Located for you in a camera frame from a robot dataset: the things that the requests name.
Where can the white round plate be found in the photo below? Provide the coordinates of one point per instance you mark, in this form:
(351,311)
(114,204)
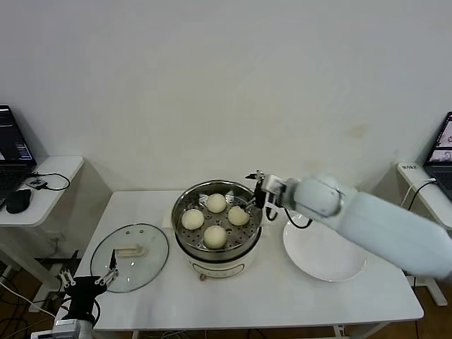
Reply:
(318,257)

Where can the grey laptop with image windows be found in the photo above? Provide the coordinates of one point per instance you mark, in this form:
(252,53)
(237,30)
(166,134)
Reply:
(441,141)

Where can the white wall outlet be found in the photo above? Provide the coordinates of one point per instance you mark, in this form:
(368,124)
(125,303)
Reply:
(56,237)

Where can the small black hub box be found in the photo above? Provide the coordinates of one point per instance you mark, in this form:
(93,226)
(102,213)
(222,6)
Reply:
(35,183)

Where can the black computer mouse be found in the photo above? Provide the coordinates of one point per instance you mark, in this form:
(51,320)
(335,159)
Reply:
(17,202)

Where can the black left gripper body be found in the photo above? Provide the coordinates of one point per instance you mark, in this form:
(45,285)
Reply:
(84,287)

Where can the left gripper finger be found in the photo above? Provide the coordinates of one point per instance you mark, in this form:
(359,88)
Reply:
(113,265)
(68,279)

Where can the perforated steel steamer basket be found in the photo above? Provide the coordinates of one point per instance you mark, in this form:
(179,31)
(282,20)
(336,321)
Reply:
(192,237)

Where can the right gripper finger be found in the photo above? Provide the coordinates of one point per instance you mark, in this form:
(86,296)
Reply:
(257,175)
(255,203)

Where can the white side desk without mouse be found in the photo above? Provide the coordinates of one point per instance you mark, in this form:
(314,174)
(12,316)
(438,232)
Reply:
(437,295)

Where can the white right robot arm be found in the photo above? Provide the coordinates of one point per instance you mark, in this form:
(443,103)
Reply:
(370,226)

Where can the black laptop with code screen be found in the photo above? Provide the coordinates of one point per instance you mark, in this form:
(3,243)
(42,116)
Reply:
(10,141)

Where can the white steamed baozi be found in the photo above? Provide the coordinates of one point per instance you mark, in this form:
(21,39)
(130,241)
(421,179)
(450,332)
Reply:
(215,236)
(237,216)
(192,219)
(215,203)

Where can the cream electric cooker pot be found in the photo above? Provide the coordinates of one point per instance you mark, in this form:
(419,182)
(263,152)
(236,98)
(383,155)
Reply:
(219,266)

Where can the white side desk holding mouse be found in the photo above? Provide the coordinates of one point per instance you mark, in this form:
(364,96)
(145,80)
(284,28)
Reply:
(35,212)

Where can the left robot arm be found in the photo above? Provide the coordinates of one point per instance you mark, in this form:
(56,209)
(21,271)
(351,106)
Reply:
(76,326)

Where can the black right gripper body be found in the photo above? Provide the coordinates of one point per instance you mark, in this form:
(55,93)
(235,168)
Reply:
(272,190)

